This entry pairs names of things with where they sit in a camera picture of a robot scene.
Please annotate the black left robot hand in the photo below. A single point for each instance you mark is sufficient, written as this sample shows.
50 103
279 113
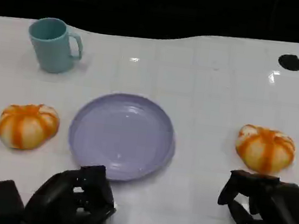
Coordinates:
56 204

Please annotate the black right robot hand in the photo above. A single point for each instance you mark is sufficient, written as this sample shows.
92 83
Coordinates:
287 213

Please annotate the orange and white bread roll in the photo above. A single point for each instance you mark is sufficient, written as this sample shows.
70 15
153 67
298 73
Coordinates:
27 127
266 151

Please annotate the lilac plate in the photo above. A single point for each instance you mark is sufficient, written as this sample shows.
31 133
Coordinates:
122 136

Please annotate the pale green mug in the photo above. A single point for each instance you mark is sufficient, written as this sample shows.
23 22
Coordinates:
53 53

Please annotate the black round table grommet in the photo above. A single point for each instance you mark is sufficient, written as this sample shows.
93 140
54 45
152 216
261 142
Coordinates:
290 62

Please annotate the black backdrop panel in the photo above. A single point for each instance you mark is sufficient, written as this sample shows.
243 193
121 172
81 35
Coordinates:
162 7

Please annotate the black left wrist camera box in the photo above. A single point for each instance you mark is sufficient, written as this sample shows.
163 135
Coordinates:
0 203

